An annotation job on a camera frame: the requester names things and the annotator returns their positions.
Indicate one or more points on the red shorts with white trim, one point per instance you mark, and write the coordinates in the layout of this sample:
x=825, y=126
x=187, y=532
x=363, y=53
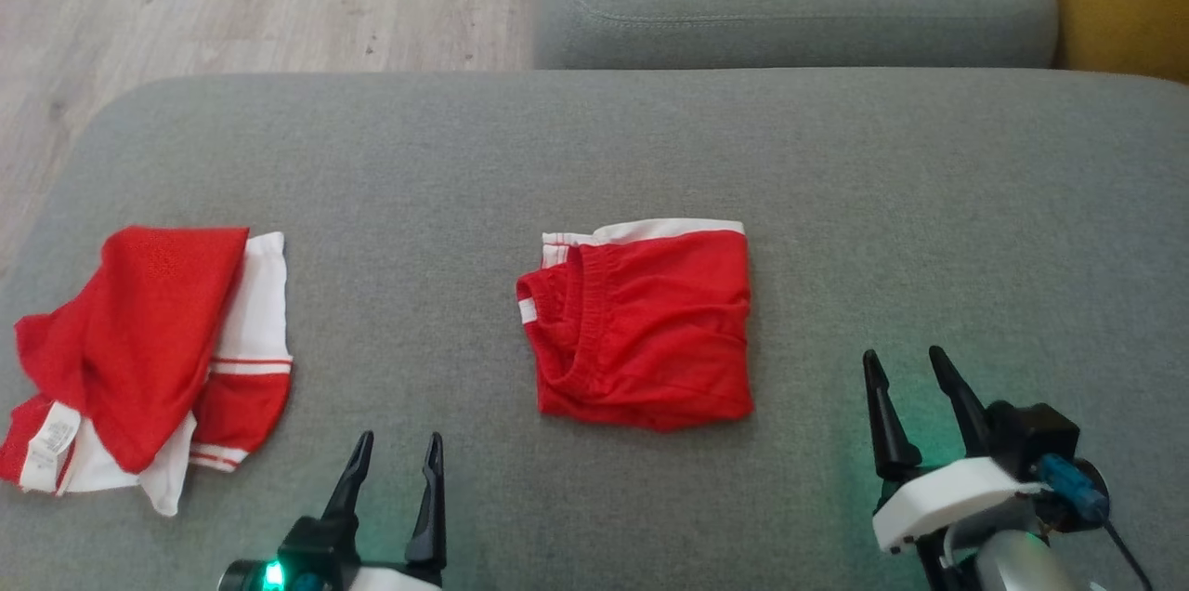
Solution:
x=650, y=331

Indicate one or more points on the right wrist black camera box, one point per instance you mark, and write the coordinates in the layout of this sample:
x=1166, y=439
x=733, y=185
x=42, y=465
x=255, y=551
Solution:
x=1033, y=438

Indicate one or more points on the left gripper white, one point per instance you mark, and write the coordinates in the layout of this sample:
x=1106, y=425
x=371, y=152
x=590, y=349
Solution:
x=320, y=554

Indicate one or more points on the large grey sofa seat cushion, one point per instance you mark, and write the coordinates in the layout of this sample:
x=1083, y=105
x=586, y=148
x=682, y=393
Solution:
x=650, y=154

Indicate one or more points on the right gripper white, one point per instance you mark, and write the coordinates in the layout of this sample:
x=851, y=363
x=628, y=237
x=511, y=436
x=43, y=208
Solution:
x=947, y=498

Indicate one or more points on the red Bulls 23 jersey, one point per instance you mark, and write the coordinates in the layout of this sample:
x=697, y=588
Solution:
x=149, y=331

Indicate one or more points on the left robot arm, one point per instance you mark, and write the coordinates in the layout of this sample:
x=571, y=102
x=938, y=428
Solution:
x=251, y=575

